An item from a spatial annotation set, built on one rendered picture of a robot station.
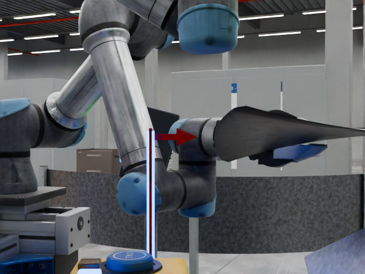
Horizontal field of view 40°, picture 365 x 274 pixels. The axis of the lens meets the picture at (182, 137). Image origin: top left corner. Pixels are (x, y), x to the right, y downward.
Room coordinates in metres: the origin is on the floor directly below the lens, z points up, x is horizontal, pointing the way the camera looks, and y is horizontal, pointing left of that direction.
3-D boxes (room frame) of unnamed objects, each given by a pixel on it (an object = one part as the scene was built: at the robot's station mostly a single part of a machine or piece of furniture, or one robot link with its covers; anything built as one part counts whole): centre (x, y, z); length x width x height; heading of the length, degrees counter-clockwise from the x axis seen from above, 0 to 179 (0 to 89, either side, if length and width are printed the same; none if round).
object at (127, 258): (0.43, 0.05, 1.08); 0.04 x 0.04 x 0.02
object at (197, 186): (0.99, -0.02, 1.07); 0.11 x 0.08 x 0.11; 138
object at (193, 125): (1.00, -0.03, 1.17); 0.11 x 0.08 x 0.09; 39
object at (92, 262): (0.43, 0.08, 1.08); 0.02 x 0.02 x 0.01; 2
